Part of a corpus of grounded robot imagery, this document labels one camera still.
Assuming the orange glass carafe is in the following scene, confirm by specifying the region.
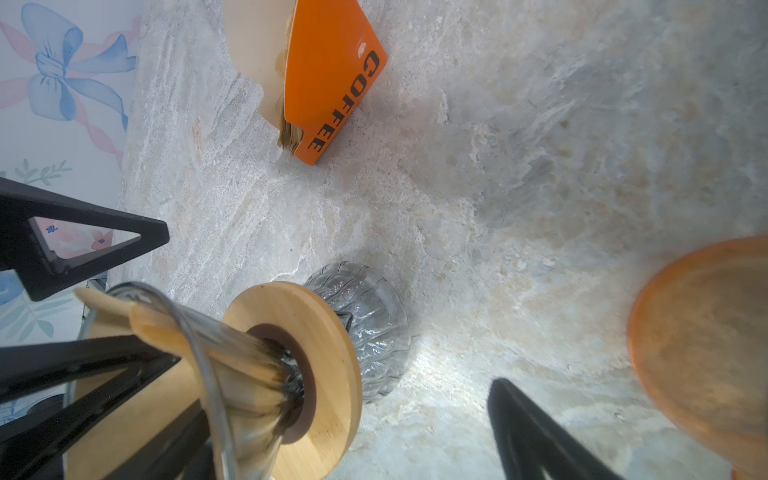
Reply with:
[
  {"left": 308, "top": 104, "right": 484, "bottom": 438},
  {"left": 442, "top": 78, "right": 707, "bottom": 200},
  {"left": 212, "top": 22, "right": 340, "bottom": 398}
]
[{"left": 627, "top": 237, "right": 767, "bottom": 479}]

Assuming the grey glass carafe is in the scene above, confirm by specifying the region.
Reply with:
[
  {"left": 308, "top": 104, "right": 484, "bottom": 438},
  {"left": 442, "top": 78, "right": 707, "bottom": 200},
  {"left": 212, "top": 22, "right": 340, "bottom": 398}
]
[{"left": 304, "top": 261, "right": 411, "bottom": 403}]

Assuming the grey glass dripper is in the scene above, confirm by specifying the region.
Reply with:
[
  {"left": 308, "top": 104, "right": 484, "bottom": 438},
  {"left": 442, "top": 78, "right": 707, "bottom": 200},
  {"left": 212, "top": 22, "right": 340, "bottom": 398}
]
[{"left": 62, "top": 281, "right": 307, "bottom": 480}]

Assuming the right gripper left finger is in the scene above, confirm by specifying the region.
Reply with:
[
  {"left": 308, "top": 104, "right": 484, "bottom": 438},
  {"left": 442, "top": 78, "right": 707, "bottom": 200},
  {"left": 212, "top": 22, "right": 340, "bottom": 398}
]
[{"left": 106, "top": 401, "right": 215, "bottom": 479}]

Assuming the wooden dripper ring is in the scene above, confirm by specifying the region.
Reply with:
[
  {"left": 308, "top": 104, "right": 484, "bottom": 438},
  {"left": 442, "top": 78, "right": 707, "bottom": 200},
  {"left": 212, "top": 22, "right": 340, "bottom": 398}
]
[{"left": 221, "top": 280, "right": 364, "bottom": 480}]

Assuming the coffee filter pack orange clip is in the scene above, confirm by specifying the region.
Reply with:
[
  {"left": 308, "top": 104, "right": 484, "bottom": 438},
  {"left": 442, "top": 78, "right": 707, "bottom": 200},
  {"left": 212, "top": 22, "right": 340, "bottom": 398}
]
[{"left": 222, "top": 0, "right": 388, "bottom": 165}]

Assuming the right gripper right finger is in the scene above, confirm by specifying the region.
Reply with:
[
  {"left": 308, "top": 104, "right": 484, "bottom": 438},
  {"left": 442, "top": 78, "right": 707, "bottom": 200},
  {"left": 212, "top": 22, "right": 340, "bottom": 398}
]
[{"left": 487, "top": 378, "right": 619, "bottom": 479}]

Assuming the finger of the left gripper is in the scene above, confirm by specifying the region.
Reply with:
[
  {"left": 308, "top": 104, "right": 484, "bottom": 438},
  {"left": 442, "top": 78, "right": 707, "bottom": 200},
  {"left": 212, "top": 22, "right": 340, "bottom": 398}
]
[
  {"left": 1, "top": 335, "right": 179, "bottom": 468},
  {"left": 1, "top": 179, "right": 169, "bottom": 301}
]

